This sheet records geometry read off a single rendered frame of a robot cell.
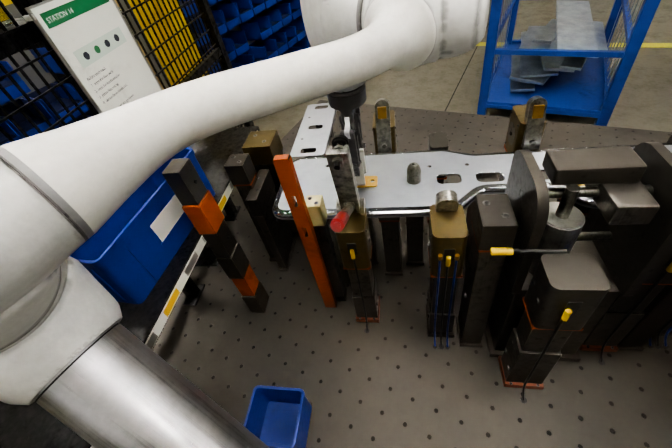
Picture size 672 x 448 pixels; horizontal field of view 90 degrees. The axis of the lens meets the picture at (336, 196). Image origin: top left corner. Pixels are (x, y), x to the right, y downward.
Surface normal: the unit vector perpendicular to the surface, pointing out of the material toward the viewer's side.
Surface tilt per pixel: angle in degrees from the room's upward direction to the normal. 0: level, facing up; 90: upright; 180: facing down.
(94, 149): 50
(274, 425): 0
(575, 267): 0
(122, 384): 45
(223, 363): 0
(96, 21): 90
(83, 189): 80
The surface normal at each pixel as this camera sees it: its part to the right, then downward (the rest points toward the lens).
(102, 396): 0.36, -0.23
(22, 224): 0.82, -0.03
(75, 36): 0.98, -0.04
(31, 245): 0.91, 0.24
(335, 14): -0.45, 0.55
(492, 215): -0.16, -0.72
